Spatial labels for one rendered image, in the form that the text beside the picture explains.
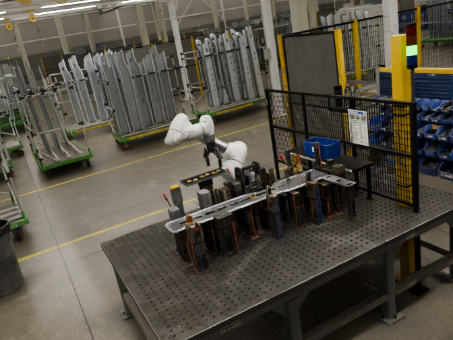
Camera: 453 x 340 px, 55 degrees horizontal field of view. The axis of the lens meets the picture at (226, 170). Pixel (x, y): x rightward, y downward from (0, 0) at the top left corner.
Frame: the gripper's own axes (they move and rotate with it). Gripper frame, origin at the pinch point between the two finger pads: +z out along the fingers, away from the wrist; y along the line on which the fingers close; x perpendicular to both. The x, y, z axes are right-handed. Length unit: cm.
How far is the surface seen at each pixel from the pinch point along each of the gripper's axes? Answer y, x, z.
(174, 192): -9.3, -38.6, 9.2
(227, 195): 20.3, -11.8, 18.9
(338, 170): 77, 59, 18
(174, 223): 11, -60, 22
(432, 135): 101, 211, 34
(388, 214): 115, 63, 51
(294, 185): 56, 27, 22
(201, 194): 12.5, -31.1, 10.8
